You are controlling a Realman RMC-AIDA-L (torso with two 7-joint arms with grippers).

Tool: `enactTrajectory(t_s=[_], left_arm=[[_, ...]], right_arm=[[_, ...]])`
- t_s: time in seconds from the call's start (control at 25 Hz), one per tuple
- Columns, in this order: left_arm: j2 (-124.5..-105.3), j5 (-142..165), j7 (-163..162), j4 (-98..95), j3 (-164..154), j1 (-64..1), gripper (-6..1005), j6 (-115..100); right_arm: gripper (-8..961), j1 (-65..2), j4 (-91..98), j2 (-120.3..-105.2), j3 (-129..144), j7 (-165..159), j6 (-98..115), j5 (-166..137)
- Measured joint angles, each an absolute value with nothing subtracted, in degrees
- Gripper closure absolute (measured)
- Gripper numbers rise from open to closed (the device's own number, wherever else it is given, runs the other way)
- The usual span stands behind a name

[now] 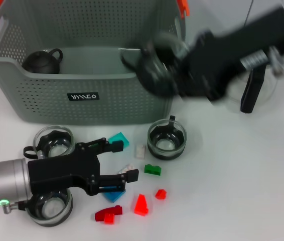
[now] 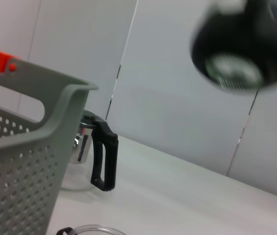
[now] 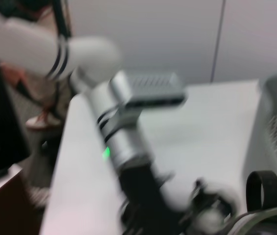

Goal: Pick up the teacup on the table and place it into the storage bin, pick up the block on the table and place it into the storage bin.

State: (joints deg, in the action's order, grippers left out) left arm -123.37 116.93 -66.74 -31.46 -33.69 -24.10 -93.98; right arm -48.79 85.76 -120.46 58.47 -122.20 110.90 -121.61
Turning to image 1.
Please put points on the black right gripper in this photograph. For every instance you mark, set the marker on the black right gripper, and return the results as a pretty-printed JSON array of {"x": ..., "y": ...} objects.
[{"x": 219, "y": 62}]

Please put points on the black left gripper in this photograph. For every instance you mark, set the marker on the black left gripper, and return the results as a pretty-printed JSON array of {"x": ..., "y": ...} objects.
[{"x": 61, "y": 173}]

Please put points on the glass teacup black holder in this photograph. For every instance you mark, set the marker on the glass teacup black holder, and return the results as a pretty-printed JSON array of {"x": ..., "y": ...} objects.
[
  {"x": 167, "y": 145},
  {"x": 152, "y": 75},
  {"x": 49, "y": 211},
  {"x": 54, "y": 140}
]

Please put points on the grey perforated storage bin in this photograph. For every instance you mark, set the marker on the grey perforated storage bin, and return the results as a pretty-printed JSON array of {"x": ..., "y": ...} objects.
[{"x": 56, "y": 82}]

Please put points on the white toy plate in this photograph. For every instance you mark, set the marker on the white toy plate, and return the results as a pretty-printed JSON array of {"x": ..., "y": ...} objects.
[
  {"x": 127, "y": 167},
  {"x": 140, "y": 151}
]

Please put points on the clear cyan toy tile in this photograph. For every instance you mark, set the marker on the clear cyan toy tile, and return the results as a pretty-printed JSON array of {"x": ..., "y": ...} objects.
[{"x": 119, "y": 136}]

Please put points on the blue toy tile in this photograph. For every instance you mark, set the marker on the blue toy tile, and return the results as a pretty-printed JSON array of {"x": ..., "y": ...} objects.
[{"x": 114, "y": 197}]

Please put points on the red-orange slope brick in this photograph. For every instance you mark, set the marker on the red-orange slope brick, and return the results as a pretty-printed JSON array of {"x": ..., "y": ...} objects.
[{"x": 141, "y": 206}]

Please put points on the small red toy brick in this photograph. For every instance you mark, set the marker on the small red toy brick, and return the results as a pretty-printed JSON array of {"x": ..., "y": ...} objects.
[{"x": 160, "y": 194}]

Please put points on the dark red arch brick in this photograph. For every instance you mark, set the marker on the dark red arch brick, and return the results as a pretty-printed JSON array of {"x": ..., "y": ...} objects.
[{"x": 100, "y": 215}]

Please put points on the dark clay teapot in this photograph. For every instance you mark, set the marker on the dark clay teapot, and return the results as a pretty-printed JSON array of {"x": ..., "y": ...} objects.
[{"x": 40, "y": 62}]

